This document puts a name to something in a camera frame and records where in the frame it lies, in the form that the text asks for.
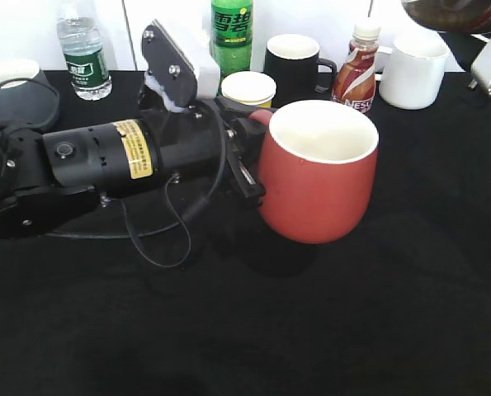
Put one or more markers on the cola bottle red label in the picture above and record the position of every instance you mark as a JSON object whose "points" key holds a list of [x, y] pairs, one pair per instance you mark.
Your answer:
{"points": [[462, 16]]}

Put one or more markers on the green Sprite bottle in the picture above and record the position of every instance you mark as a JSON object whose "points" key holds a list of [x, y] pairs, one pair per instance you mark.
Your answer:
{"points": [[231, 35]]}

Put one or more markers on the black ceramic mug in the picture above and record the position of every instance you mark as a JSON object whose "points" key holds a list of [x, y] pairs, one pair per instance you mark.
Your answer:
{"points": [[293, 62]]}

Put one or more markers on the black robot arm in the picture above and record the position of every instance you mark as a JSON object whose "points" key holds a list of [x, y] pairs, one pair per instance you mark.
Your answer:
{"points": [[47, 180]]}

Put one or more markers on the red ceramic mug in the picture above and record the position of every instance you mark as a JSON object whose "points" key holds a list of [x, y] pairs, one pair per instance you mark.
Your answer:
{"points": [[317, 165]]}

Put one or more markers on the water bottle green label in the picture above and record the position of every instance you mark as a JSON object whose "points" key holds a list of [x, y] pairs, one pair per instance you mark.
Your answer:
{"points": [[81, 43]]}

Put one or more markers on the yellow paper cup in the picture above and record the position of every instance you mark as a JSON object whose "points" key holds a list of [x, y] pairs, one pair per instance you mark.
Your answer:
{"points": [[249, 88]]}

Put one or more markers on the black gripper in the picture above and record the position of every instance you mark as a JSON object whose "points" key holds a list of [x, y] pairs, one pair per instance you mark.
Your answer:
{"points": [[206, 135]]}

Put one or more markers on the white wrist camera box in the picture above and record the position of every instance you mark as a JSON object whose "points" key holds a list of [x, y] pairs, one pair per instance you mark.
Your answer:
{"points": [[180, 68]]}

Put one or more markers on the Nescafe coffee bottle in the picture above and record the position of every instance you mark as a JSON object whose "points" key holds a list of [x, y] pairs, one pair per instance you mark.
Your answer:
{"points": [[355, 84]]}

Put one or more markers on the white ceramic mug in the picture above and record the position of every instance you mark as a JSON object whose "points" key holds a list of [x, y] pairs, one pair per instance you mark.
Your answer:
{"points": [[411, 76]]}

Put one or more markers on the grey ceramic mug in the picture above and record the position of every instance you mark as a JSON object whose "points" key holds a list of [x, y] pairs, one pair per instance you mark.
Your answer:
{"points": [[26, 94]]}

